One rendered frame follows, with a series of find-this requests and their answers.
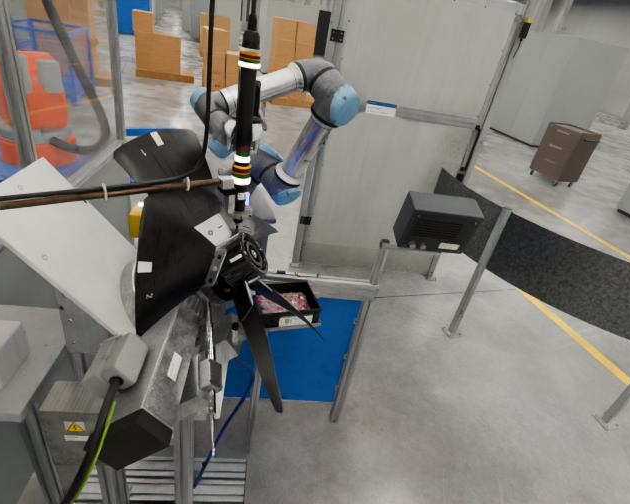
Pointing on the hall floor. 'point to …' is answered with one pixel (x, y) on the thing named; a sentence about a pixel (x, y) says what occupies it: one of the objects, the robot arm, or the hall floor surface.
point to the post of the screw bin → (252, 411)
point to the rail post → (351, 360)
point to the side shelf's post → (41, 457)
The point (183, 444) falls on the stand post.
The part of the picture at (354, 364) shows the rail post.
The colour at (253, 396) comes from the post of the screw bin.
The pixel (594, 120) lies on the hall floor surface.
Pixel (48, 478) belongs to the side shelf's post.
